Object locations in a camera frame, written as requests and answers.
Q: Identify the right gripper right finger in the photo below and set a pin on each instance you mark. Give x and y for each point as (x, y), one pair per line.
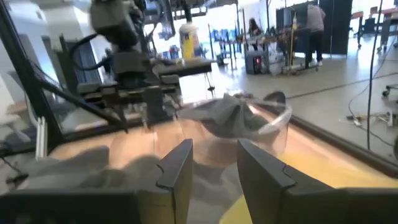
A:
(258, 180)

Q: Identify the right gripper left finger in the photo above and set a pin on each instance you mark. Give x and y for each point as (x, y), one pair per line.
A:
(182, 174)

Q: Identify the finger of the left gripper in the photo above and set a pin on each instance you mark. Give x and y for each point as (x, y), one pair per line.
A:
(155, 105)
(119, 115)

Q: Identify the grey baseball cap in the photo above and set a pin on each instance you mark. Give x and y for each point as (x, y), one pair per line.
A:
(227, 118)
(93, 174)

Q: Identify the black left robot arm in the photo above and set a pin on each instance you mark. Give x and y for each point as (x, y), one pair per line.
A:
(115, 21)

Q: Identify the dark blue panel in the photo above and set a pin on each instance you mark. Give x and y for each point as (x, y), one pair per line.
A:
(88, 62)

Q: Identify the black desk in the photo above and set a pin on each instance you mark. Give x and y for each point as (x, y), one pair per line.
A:
(186, 69)

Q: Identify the clear plastic bin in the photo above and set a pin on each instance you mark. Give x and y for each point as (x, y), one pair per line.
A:
(280, 137)

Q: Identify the yellow-labelled wipes canister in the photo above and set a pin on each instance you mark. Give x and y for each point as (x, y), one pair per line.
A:
(189, 40)

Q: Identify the white plastic strip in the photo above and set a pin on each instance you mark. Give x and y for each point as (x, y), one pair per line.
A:
(41, 137)

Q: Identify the blue chair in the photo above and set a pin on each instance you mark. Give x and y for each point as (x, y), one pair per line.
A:
(222, 35)
(234, 37)

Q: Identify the black box with red light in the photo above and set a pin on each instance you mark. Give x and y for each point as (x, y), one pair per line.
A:
(253, 63)

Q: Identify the person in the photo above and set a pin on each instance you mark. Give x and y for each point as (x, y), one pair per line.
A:
(315, 21)
(254, 29)

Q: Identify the floor power strip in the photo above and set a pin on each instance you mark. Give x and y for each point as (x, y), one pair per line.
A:
(373, 117)

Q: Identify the office chair caster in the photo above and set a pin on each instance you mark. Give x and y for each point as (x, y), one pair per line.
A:
(388, 91)

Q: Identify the red chair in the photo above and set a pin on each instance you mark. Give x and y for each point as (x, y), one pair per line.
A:
(357, 15)

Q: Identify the red-topped table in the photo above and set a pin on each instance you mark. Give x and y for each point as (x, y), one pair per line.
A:
(388, 12)

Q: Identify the black partition wall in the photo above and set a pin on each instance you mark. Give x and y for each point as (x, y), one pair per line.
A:
(335, 28)

